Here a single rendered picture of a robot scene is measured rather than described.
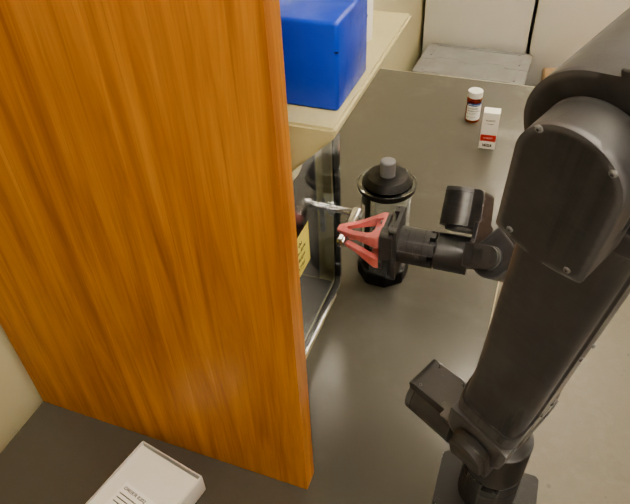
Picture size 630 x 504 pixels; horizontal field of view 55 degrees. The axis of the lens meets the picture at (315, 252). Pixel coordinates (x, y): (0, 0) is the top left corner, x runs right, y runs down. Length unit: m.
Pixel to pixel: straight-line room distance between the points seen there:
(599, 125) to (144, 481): 0.87
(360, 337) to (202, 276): 0.52
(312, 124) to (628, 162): 0.44
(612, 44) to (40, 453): 1.03
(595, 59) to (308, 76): 0.44
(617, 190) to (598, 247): 0.03
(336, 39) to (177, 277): 0.31
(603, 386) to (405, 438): 1.48
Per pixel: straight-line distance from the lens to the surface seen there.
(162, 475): 0.98
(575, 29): 3.84
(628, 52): 0.21
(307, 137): 0.62
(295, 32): 0.61
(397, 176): 1.12
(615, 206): 0.21
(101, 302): 0.83
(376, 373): 1.10
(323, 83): 0.62
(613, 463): 2.25
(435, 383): 0.63
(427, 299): 1.23
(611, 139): 0.20
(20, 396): 1.19
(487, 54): 3.81
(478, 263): 0.87
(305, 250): 0.92
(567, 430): 2.27
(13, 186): 0.78
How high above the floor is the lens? 1.81
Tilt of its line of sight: 41 degrees down
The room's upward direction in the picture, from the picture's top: 3 degrees counter-clockwise
